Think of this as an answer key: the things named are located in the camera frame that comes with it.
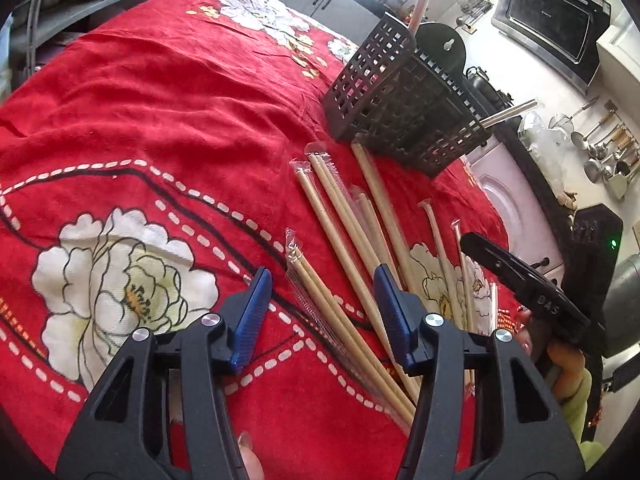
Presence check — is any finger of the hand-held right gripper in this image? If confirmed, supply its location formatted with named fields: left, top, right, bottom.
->
left=460, top=232, right=551, bottom=307

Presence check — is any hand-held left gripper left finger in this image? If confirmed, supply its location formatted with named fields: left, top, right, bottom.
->
left=56, top=266, right=273, bottom=480

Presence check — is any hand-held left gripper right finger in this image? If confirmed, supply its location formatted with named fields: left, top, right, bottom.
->
left=374, top=264, right=587, bottom=480

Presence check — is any pile of chopsticks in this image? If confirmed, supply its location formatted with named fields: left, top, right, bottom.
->
left=285, top=141, right=501, bottom=433

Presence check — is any black lattice utensil basket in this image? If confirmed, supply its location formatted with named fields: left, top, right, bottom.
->
left=322, top=12, right=493, bottom=178

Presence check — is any person's right forearm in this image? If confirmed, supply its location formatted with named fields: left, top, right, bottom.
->
left=555, top=375, right=608, bottom=471

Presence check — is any row of hanging kitchen utensils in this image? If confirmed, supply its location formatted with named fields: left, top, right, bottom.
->
left=549, top=96, right=640, bottom=202

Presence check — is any person's right hand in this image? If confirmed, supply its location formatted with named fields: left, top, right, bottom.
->
left=519, top=309, right=587, bottom=402

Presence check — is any person's left hand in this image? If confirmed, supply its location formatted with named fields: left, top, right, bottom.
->
left=238, top=429, right=266, bottom=480

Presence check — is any grey rice cooker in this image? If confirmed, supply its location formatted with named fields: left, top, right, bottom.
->
left=602, top=254, right=640, bottom=358

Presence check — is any steel kettle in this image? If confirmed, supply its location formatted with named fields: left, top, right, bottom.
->
left=466, top=65, right=495, bottom=93

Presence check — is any red floral blanket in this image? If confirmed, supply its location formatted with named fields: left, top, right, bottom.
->
left=0, top=0, right=521, bottom=473

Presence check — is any black range hood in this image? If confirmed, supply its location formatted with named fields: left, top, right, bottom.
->
left=491, top=0, right=613, bottom=96

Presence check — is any grey metal storage rack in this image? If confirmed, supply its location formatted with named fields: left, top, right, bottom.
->
left=10, top=0, right=168, bottom=78

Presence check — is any wall cutlery holder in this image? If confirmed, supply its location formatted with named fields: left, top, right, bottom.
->
left=455, top=0, right=495, bottom=35

